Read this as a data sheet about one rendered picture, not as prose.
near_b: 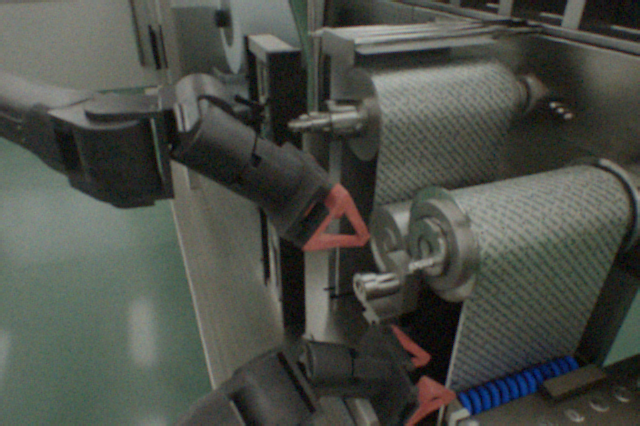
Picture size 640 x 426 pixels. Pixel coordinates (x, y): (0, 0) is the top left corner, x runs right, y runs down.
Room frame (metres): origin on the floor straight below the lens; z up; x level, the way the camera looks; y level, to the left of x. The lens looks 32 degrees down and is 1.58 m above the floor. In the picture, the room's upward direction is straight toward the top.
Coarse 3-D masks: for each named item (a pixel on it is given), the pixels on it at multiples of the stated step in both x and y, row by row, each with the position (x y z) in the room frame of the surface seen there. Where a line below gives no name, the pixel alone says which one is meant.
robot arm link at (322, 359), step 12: (300, 348) 0.34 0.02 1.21; (312, 348) 0.33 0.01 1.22; (324, 348) 0.34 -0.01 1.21; (336, 348) 0.35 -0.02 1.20; (300, 360) 0.32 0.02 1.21; (312, 360) 0.32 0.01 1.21; (324, 360) 0.33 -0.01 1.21; (336, 360) 0.33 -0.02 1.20; (348, 360) 0.34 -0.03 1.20; (312, 372) 0.31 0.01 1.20; (324, 372) 0.32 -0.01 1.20; (336, 372) 0.32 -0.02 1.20; (348, 372) 0.33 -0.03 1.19; (312, 384) 0.31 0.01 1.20; (324, 384) 0.31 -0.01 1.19; (336, 384) 0.32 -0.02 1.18; (348, 384) 0.32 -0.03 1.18; (324, 396) 0.31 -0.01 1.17; (336, 396) 0.32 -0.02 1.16
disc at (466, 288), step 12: (420, 192) 0.53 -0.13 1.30; (432, 192) 0.50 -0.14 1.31; (444, 192) 0.48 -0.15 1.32; (456, 204) 0.46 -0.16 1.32; (456, 216) 0.46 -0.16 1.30; (468, 216) 0.44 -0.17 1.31; (468, 228) 0.43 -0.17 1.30; (468, 240) 0.43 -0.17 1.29; (468, 252) 0.43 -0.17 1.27; (480, 252) 0.42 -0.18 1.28; (468, 264) 0.42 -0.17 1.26; (480, 264) 0.41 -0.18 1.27; (468, 276) 0.42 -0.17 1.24; (432, 288) 0.47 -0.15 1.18; (456, 288) 0.43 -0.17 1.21; (468, 288) 0.42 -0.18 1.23; (456, 300) 0.43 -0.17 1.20
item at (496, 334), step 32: (544, 288) 0.46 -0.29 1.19; (576, 288) 0.49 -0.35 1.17; (480, 320) 0.43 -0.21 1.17; (512, 320) 0.45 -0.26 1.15; (544, 320) 0.47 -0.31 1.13; (576, 320) 0.49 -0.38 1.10; (480, 352) 0.43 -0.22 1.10; (512, 352) 0.46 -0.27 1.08; (544, 352) 0.48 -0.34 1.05; (448, 384) 0.42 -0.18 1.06; (480, 384) 0.44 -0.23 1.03
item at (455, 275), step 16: (416, 208) 0.51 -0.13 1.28; (432, 208) 0.48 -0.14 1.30; (448, 208) 0.47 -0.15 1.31; (448, 224) 0.45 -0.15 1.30; (448, 240) 0.45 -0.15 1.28; (464, 240) 0.43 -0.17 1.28; (464, 256) 0.42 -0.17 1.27; (448, 272) 0.44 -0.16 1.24; (464, 272) 0.42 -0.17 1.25; (448, 288) 0.43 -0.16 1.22
